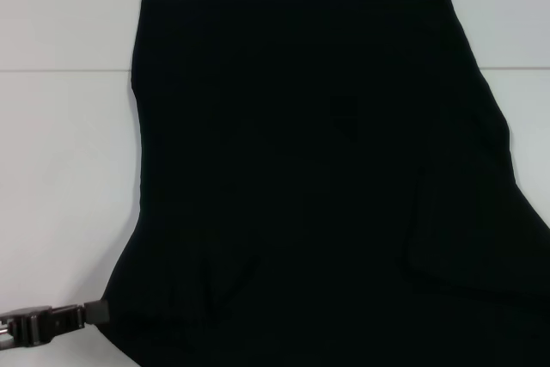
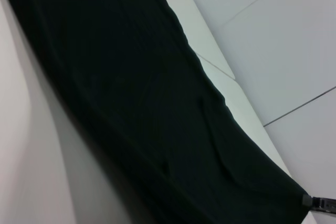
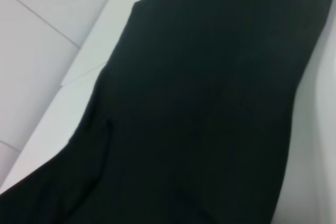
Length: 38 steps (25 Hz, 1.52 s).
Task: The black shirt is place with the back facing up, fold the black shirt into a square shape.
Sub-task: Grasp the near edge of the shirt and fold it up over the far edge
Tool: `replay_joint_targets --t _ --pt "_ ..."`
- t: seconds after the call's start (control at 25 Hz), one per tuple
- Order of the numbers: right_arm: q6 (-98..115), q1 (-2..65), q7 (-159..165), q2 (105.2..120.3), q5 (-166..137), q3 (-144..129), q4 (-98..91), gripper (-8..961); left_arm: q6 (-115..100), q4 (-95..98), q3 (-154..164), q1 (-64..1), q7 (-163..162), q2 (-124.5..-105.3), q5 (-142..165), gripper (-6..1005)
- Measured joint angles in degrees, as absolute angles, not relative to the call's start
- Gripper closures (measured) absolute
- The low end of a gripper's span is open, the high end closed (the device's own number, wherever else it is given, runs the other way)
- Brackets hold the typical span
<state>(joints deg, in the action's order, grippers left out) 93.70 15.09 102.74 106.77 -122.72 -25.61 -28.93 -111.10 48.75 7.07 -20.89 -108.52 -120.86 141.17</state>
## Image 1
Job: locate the black t-shirt with FREE print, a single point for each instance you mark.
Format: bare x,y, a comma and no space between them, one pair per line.
318,169

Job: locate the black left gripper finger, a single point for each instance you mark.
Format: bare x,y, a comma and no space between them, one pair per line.
86,313

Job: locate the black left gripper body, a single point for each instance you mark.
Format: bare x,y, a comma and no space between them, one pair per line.
28,326

